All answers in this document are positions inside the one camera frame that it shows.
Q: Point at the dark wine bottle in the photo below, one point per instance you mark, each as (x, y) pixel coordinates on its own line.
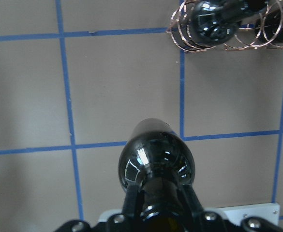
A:
(159, 162)
(208, 23)

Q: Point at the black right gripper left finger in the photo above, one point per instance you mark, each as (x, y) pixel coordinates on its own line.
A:
(133, 203)

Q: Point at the dark wine bottle in basket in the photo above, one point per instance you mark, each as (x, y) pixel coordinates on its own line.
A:
(208, 23)

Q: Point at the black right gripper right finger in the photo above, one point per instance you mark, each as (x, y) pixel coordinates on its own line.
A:
(190, 201)

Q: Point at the copper wire wine basket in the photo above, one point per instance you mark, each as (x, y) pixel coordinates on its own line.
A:
(238, 42)

